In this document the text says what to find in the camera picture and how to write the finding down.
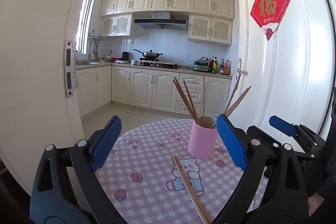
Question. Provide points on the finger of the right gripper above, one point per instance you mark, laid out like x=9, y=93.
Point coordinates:
x=282, y=126

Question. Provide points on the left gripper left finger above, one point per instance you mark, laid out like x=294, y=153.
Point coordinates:
x=53, y=199

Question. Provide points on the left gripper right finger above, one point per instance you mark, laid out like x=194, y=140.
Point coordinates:
x=270, y=210

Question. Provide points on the lower kitchen cabinets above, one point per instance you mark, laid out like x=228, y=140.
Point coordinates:
x=148, y=88

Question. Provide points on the kitchen cabinets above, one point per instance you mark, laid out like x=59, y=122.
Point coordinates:
x=148, y=88
x=208, y=20

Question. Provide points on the upper kitchen cabinets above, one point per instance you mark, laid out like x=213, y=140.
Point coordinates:
x=208, y=20

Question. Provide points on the kitchen window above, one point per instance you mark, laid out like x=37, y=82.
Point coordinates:
x=82, y=29

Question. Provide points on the white door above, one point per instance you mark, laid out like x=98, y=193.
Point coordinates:
x=292, y=74

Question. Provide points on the chopstick in cup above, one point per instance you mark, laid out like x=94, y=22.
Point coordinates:
x=183, y=96
x=192, y=104
x=232, y=94
x=203, y=100
x=236, y=103

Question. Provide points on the pink checkered tablecloth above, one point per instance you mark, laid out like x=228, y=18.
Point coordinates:
x=141, y=181

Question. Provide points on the pink utensil holder cup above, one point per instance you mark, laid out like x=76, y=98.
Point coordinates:
x=203, y=138

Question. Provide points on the dark sauce bottle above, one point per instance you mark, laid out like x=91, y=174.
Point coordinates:
x=221, y=69

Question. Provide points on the green bottle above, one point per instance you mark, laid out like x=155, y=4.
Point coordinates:
x=215, y=65

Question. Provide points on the green small appliance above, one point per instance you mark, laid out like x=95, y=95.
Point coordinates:
x=201, y=65

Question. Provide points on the red fu door decoration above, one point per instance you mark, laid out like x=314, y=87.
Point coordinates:
x=268, y=14

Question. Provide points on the gas stove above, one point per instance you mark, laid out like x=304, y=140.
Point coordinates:
x=157, y=64

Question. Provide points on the black kettle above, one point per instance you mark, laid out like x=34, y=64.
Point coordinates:
x=125, y=56

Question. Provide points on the black wok on stove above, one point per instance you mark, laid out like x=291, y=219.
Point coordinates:
x=149, y=55

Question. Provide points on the range hood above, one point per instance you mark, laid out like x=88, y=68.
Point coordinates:
x=162, y=21

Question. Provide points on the door handle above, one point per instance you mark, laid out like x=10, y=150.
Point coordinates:
x=237, y=70

